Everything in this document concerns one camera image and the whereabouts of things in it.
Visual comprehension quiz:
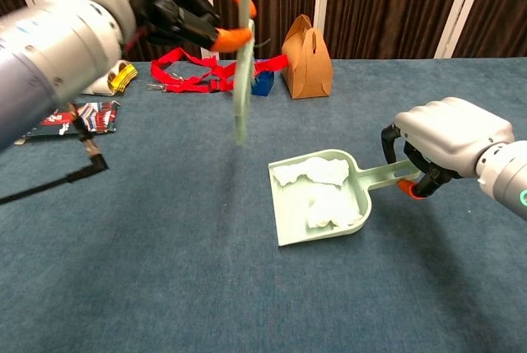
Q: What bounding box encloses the white tissue paper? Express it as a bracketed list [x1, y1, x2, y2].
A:
[272, 157, 364, 230]

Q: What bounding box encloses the right five-finger robot hand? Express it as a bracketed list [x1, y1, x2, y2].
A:
[380, 96, 515, 201]

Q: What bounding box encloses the blue plastic block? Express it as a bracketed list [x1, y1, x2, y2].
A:
[250, 68, 276, 98]

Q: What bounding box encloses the red webbing strap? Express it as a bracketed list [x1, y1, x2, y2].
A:
[146, 47, 289, 95]

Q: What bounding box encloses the dark patterned snack packet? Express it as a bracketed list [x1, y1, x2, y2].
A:
[14, 100, 121, 146]

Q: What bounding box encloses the white snack package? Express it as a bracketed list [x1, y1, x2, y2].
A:
[82, 60, 138, 97]

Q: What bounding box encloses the left five-finger robot hand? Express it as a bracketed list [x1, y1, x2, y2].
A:
[80, 0, 259, 53]

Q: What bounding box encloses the mint green hand broom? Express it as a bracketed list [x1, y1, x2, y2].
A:
[232, 0, 259, 146]

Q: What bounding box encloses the brown paper gable box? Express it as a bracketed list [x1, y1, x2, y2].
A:
[281, 14, 333, 100]

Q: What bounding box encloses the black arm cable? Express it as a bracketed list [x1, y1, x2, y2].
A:
[0, 101, 110, 206]

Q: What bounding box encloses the mint green dustpan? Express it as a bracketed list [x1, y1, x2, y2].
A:
[267, 148, 422, 247]

